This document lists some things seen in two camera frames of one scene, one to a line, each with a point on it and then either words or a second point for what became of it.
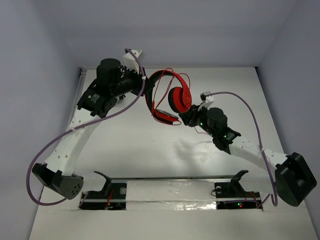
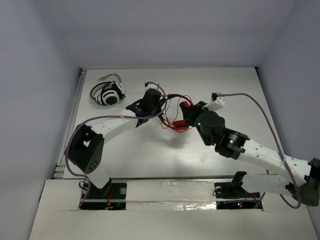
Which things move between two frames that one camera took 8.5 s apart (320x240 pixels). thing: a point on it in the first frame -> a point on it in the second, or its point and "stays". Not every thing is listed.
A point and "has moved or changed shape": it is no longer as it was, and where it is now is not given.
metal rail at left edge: [82, 71] stays
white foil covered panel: [170, 195] stays
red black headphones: [179, 99] has moved or changed shape
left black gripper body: [145, 86] -> [155, 110]
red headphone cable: [179, 124] -> [166, 124]
